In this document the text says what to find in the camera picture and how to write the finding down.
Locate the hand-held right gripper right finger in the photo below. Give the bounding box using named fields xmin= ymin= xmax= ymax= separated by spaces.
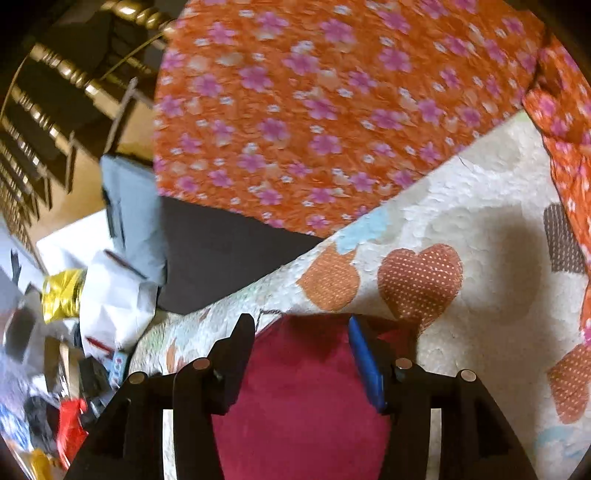
xmin=347 ymin=315 xmax=539 ymax=480

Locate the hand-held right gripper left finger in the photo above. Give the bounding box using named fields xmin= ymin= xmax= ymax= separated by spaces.
xmin=65 ymin=313 xmax=256 ymax=480

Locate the dark red cloth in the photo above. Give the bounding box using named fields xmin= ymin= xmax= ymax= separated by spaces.
xmin=210 ymin=314 xmax=416 ymax=480

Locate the dark brown cushion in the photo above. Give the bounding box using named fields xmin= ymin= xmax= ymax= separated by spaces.
xmin=154 ymin=196 xmax=324 ymax=317

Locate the blue printed box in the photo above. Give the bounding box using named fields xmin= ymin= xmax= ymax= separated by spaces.
xmin=111 ymin=351 xmax=131 ymax=385

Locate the white paper bag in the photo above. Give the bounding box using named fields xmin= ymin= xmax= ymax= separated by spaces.
xmin=78 ymin=251 xmax=160 ymax=352

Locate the heart print quilt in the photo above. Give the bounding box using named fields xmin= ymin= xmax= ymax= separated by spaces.
xmin=127 ymin=108 xmax=591 ymax=480

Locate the red packet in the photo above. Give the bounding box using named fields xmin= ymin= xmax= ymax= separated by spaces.
xmin=58 ymin=399 xmax=88 ymax=467

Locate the grey bag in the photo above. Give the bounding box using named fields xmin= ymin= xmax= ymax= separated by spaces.
xmin=99 ymin=154 xmax=167 ymax=287

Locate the yellow shiny bag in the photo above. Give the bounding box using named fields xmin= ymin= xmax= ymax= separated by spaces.
xmin=41 ymin=270 xmax=86 ymax=324

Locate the white board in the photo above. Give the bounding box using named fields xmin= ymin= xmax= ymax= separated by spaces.
xmin=37 ymin=210 xmax=109 ymax=273

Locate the orange floral cloth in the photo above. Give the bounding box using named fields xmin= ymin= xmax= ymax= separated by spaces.
xmin=152 ymin=0 xmax=591 ymax=344

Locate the wooden spindle railing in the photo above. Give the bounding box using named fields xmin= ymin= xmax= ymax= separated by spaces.
xmin=0 ymin=0 xmax=181 ymax=232

